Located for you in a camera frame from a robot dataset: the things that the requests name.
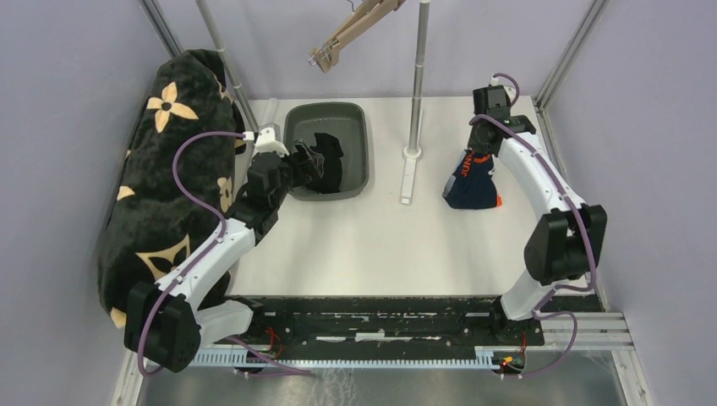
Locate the wooden clip hanger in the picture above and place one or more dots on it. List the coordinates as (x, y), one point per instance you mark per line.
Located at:
(362, 18)

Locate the black floral plush blanket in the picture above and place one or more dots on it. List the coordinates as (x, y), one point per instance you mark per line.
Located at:
(178, 177)

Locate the white right pole base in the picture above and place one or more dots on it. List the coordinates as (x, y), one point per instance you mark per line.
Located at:
(411, 159)

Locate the grey plastic basin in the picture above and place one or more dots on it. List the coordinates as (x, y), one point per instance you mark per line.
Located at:
(344, 120)

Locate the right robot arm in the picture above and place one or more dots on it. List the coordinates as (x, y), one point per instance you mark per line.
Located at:
(568, 237)

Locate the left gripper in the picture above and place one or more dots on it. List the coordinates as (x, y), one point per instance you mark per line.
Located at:
(309, 170)

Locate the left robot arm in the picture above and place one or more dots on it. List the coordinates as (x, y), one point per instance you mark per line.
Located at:
(166, 323)

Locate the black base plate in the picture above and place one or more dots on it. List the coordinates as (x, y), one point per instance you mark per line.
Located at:
(383, 328)

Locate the right metal rack pole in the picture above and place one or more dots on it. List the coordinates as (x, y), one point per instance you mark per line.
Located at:
(418, 73)

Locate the navy orange underwear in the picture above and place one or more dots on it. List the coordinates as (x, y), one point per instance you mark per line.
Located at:
(471, 186)

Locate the aluminium frame rail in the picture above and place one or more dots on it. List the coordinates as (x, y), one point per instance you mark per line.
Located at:
(570, 53)

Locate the grey cable duct strip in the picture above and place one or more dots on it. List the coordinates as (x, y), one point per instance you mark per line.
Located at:
(236, 357)

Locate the left metal rack pole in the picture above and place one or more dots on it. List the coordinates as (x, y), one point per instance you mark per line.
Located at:
(231, 71)

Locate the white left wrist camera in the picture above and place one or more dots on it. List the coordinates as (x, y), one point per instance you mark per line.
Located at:
(265, 141)

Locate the metal rack pole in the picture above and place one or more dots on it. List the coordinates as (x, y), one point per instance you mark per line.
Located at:
(418, 73)
(231, 71)

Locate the black underwear white waistband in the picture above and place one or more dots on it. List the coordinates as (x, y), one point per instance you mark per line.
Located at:
(330, 148)

